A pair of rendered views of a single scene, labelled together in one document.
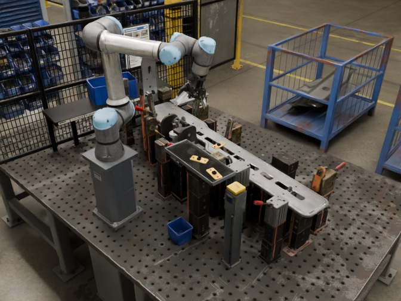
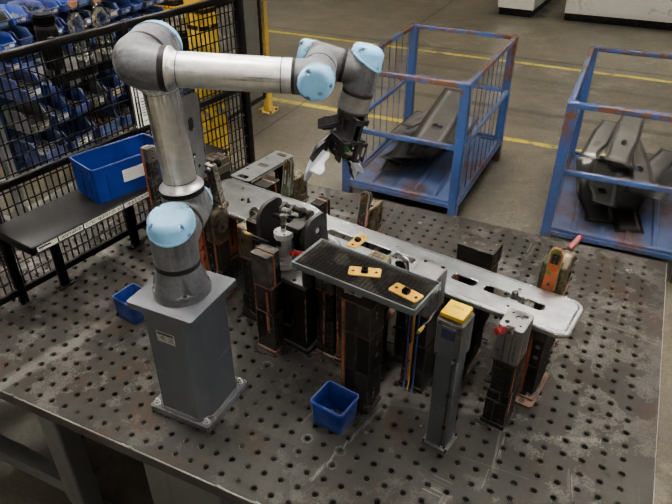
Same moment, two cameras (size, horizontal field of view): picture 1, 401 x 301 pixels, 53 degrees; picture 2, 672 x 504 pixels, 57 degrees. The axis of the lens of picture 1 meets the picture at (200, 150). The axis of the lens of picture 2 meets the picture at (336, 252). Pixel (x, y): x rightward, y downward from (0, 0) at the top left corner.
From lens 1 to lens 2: 0.59 m
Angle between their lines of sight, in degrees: 14
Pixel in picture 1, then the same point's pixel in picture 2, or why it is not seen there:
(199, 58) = (358, 83)
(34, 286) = not seen: outside the picture
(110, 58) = (168, 104)
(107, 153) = (182, 291)
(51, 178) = (38, 358)
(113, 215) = (201, 406)
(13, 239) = not seen: outside the picture
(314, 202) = (562, 310)
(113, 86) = (176, 159)
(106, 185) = (188, 352)
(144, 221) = (256, 402)
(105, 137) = (179, 260)
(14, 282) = not seen: outside the picture
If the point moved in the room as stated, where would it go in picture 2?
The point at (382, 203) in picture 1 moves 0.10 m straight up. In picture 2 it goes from (616, 291) to (622, 268)
